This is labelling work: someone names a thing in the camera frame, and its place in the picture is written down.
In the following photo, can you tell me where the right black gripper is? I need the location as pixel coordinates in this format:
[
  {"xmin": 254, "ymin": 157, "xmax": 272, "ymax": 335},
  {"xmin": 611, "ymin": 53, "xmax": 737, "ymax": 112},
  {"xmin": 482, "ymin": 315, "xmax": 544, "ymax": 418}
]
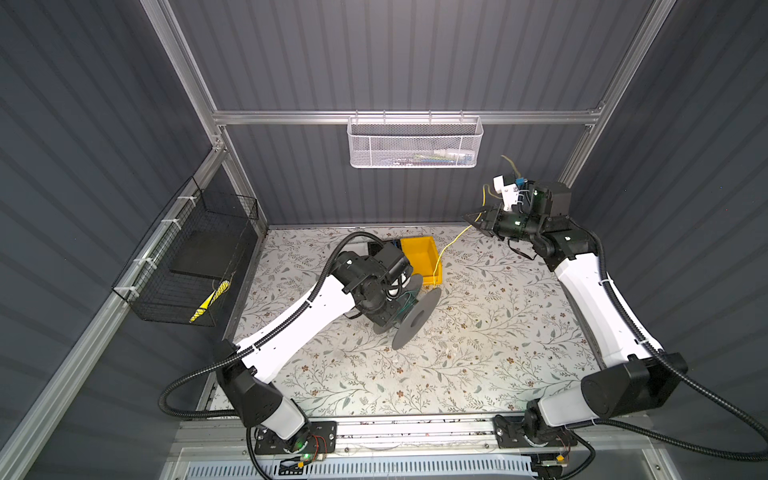
[{"xmin": 461, "ymin": 204, "xmax": 540, "ymax": 245}]

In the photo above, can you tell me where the grey perforated cable spool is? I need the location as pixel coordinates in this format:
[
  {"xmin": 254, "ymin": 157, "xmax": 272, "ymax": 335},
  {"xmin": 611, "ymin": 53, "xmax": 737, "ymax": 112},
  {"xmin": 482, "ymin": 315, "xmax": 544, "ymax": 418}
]
[{"xmin": 373, "ymin": 274, "xmax": 442, "ymax": 350}]

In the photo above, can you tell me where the yellow cable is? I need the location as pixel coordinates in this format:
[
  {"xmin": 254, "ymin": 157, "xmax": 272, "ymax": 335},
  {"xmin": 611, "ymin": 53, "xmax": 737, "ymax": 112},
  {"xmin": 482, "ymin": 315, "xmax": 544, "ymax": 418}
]
[{"xmin": 430, "ymin": 154, "xmax": 523, "ymax": 289}]

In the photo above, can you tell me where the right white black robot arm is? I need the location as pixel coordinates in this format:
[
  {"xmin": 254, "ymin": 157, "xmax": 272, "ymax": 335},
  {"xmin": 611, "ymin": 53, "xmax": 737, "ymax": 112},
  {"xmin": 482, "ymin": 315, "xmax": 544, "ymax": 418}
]
[{"xmin": 464, "ymin": 174, "xmax": 767, "ymax": 462}]

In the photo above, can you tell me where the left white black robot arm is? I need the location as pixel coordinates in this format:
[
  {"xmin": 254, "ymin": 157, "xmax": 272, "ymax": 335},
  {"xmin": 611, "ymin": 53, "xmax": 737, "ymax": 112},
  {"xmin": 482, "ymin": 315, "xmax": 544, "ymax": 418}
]
[{"xmin": 158, "ymin": 231, "xmax": 423, "ymax": 452}]

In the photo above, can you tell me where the yellow plastic bin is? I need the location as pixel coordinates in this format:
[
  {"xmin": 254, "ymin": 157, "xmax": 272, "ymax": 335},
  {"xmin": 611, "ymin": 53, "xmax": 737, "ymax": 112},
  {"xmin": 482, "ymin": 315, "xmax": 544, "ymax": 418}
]
[{"xmin": 400, "ymin": 236, "xmax": 443, "ymax": 286}]

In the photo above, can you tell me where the black plastic bin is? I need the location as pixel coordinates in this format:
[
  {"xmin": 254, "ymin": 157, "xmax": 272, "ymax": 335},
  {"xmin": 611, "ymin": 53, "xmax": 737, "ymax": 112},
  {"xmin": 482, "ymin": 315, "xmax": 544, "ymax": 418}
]
[{"xmin": 371, "ymin": 239, "xmax": 405, "ymax": 262}]

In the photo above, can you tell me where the floral table mat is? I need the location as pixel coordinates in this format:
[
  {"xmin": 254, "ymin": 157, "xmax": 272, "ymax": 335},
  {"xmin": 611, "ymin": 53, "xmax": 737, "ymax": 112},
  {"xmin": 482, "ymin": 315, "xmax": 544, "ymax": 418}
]
[{"xmin": 206, "ymin": 224, "xmax": 604, "ymax": 420}]

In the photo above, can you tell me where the yellow black tool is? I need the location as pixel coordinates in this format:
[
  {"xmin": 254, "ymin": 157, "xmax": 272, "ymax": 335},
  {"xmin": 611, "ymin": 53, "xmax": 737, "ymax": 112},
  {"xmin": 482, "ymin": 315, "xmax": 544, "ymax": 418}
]
[{"xmin": 189, "ymin": 280, "xmax": 231, "ymax": 323}]

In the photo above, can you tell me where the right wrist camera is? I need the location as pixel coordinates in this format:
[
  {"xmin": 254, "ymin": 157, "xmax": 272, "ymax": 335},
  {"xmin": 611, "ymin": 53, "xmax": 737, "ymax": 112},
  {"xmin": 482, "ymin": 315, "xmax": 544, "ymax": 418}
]
[{"xmin": 493, "ymin": 174, "xmax": 527, "ymax": 213}]

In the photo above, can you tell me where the white wire mesh basket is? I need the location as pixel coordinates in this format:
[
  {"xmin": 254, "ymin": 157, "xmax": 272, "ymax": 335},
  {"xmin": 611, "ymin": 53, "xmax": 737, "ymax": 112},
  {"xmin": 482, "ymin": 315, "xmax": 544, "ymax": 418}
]
[{"xmin": 346, "ymin": 115, "xmax": 484, "ymax": 169}]

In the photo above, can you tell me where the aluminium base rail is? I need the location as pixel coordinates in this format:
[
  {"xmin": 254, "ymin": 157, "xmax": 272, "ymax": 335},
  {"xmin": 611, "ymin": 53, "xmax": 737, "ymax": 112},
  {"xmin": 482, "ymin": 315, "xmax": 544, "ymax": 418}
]
[{"xmin": 167, "ymin": 410, "xmax": 619, "ymax": 463}]

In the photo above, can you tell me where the black wire mesh basket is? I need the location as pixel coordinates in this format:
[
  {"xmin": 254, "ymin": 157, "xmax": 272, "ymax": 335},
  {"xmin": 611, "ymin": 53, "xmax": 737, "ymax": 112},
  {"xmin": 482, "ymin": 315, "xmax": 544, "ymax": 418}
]
[{"xmin": 113, "ymin": 180, "xmax": 259, "ymax": 327}]

